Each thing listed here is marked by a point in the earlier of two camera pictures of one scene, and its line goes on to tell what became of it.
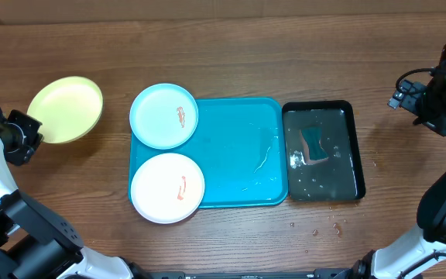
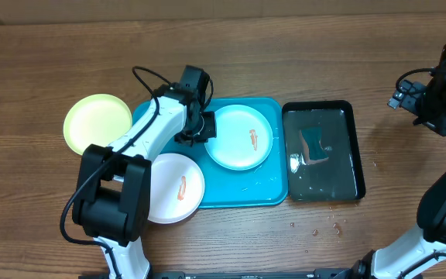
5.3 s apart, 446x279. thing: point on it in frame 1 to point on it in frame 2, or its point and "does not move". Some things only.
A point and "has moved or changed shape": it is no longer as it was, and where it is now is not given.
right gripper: x=442 y=125 does not move
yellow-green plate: x=68 y=108 to x=97 y=119
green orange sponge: x=313 y=152 does not move
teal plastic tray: x=240 y=146 does not move
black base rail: x=334 y=274 does not move
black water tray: x=337 y=178 does not move
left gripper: x=23 y=153 to x=210 y=132
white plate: x=167 y=188 does not move
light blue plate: x=163 y=116 has moved or changed shape
